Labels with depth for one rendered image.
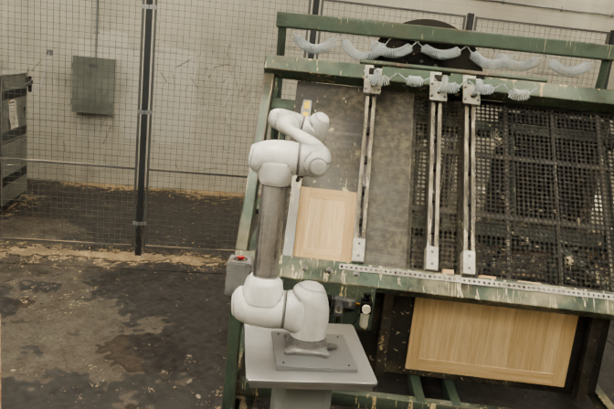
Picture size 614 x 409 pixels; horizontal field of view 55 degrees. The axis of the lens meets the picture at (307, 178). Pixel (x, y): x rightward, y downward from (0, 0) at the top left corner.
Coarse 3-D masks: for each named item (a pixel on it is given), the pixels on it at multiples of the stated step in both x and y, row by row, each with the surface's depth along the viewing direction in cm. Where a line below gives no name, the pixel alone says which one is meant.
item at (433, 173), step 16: (432, 80) 348; (448, 80) 334; (432, 96) 343; (432, 112) 344; (432, 128) 340; (432, 144) 336; (432, 160) 332; (432, 176) 328; (432, 192) 328; (432, 208) 324; (432, 224) 321; (432, 240) 317; (432, 256) 310
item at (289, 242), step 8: (296, 176) 330; (296, 184) 328; (296, 192) 326; (296, 200) 324; (296, 208) 322; (288, 216) 320; (296, 216) 321; (288, 224) 319; (288, 232) 317; (288, 240) 315; (288, 248) 313
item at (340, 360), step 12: (276, 336) 253; (336, 336) 260; (276, 348) 242; (276, 360) 232; (288, 360) 233; (300, 360) 234; (312, 360) 235; (324, 360) 236; (336, 360) 237; (348, 360) 239
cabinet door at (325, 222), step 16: (304, 192) 329; (320, 192) 329; (336, 192) 329; (352, 192) 329; (304, 208) 325; (320, 208) 325; (336, 208) 325; (352, 208) 325; (304, 224) 321; (320, 224) 322; (336, 224) 322; (352, 224) 322; (304, 240) 318; (320, 240) 318; (336, 240) 318; (352, 240) 318; (304, 256) 314; (320, 256) 314; (336, 256) 314
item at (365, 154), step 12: (372, 96) 350; (372, 108) 344; (372, 120) 341; (372, 132) 338; (372, 144) 335; (360, 156) 336; (360, 168) 329; (360, 180) 326; (360, 192) 323; (360, 204) 320; (360, 216) 322; (360, 228) 319; (360, 240) 312; (360, 252) 310
